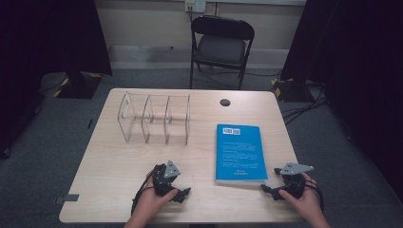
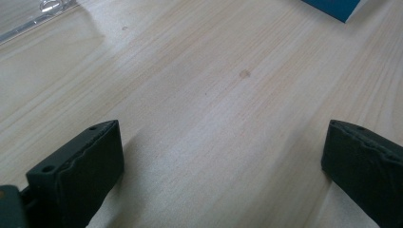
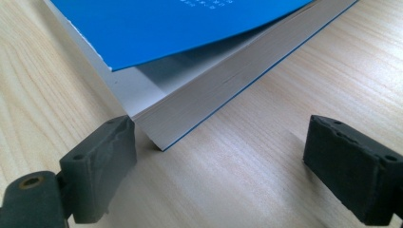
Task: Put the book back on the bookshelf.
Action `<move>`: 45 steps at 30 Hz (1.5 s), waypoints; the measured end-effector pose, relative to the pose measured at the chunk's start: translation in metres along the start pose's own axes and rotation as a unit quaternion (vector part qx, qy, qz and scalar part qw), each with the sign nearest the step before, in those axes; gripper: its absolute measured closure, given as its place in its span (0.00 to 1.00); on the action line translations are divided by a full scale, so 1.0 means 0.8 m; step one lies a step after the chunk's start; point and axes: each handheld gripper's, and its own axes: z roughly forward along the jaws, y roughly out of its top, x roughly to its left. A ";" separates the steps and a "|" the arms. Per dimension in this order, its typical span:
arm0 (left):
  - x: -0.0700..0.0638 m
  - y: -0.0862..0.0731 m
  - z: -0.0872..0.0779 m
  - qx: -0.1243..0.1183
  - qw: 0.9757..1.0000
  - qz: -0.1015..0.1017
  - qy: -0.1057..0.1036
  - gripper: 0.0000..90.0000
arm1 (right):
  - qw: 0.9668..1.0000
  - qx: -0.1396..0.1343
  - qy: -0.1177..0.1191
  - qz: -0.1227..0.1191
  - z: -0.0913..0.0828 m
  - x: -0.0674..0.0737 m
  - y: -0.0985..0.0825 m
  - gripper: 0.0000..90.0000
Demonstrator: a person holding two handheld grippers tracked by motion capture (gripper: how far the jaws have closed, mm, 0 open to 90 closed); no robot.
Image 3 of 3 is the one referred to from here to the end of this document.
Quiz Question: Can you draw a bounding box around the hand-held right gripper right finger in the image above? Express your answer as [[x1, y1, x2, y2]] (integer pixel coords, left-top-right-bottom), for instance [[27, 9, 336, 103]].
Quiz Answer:
[[302, 114, 403, 227]]

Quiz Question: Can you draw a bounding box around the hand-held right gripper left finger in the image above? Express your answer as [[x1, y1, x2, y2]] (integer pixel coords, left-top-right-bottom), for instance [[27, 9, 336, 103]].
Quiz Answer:
[[59, 114, 138, 224]]

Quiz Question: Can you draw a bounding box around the blue book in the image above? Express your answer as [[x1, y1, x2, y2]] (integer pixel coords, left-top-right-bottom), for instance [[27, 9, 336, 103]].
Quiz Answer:
[[42, 0, 359, 152]]

